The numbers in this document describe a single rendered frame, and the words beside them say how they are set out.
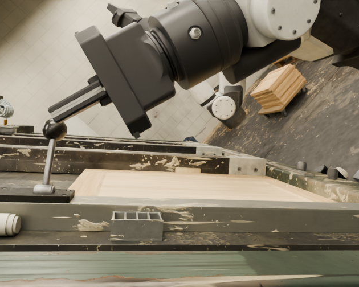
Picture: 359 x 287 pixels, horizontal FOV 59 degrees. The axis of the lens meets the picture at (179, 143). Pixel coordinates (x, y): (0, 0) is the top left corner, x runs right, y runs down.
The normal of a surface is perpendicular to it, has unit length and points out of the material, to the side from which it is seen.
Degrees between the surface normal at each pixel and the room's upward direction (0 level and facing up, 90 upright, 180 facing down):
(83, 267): 51
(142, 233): 89
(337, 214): 90
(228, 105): 90
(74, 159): 90
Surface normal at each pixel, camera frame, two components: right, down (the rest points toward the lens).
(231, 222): 0.17, 0.06
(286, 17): 0.33, 0.38
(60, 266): 0.07, -1.00
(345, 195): -0.98, -0.06
